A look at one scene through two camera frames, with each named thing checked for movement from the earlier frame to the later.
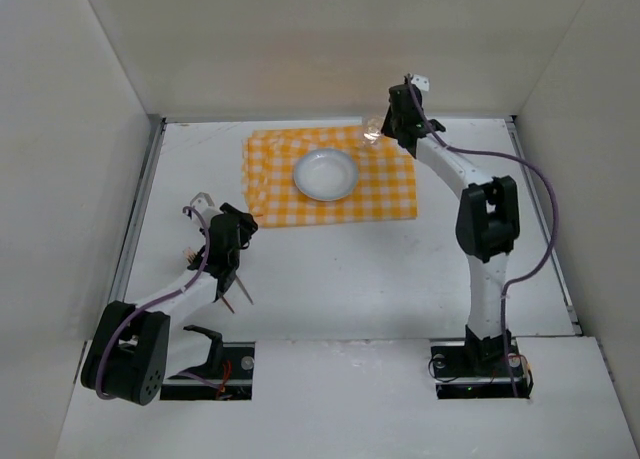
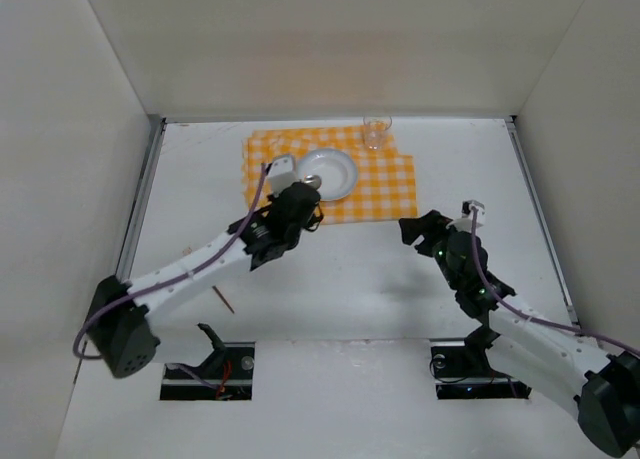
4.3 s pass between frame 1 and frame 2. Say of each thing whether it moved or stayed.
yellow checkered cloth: stayed
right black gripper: moved
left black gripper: moved
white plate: stayed
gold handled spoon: moved
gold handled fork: stayed
